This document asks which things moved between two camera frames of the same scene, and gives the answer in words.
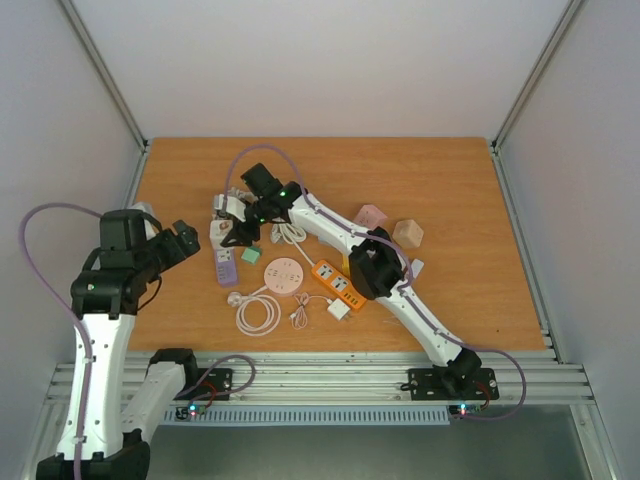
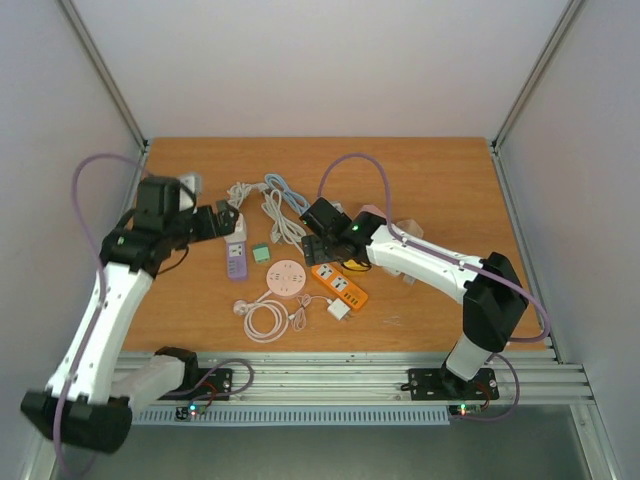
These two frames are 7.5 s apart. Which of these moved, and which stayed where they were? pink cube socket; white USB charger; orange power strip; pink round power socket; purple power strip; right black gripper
Moved: purple power strip; right black gripper
Stayed: white USB charger; pink cube socket; pink round power socket; orange power strip
